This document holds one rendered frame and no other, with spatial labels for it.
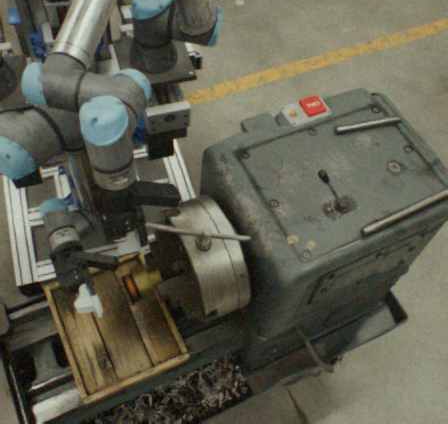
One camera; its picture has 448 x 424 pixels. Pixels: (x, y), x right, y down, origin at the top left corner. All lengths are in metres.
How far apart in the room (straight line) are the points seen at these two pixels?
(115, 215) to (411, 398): 1.89
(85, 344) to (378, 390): 1.44
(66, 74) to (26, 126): 0.30
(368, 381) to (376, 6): 2.68
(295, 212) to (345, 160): 0.22
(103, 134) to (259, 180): 0.58
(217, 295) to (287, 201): 0.29
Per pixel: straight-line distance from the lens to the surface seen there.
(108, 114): 0.87
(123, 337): 1.56
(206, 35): 1.58
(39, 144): 1.26
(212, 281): 1.28
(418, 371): 2.66
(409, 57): 3.87
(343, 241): 1.31
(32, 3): 1.75
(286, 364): 1.92
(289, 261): 1.26
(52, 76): 1.00
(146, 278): 1.37
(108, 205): 0.99
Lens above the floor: 2.36
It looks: 57 degrees down
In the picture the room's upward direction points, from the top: 9 degrees clockwise
